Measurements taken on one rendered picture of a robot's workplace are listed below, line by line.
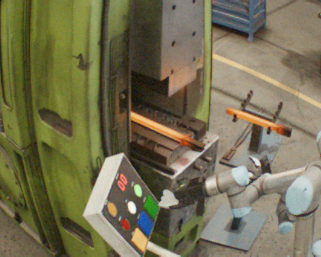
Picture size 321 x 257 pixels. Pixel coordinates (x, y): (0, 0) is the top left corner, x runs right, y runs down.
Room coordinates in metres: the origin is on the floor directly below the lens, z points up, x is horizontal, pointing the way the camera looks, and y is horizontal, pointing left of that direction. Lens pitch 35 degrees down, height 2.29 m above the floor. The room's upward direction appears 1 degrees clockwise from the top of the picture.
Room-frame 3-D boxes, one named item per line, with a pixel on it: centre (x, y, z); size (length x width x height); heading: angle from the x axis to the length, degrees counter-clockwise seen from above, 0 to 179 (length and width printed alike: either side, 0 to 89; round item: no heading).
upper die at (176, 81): (1.85, 0.08, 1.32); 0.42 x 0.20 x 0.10; 54
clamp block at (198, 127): (1.91, -0.14, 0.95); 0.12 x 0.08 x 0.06; 54
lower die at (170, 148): (1.85, 0.08, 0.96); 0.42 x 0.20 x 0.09; 54
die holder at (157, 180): (1.90, 0.06, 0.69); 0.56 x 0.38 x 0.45; 54
